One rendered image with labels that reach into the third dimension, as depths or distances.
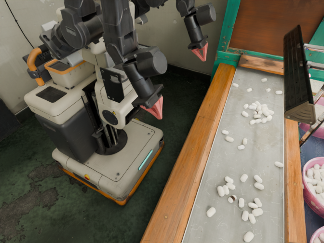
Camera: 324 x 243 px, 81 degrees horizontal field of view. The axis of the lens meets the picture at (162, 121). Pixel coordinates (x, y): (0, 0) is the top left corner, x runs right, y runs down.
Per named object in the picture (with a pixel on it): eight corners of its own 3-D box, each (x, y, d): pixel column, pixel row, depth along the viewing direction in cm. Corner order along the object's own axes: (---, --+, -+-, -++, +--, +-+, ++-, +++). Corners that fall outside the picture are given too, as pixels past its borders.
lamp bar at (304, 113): (283, 118, 57) (295, 100, 51) (282, 38, 96) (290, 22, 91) (313, 126, 54) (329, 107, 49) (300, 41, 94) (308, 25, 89)
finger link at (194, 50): (213, 54, 91) (208, 35, 86) (209, 61, 86) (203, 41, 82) (201, 58, 95) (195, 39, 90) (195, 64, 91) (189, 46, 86)
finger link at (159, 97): (171, 114, 63) (159, 89, 58) (161, 128, 58) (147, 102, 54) (155, 114, 67) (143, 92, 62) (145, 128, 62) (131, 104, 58)
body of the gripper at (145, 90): (165, 88, 61) (155, 67, 57) (148, 107, 54) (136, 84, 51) (150, 91, 65) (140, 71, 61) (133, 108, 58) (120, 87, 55)
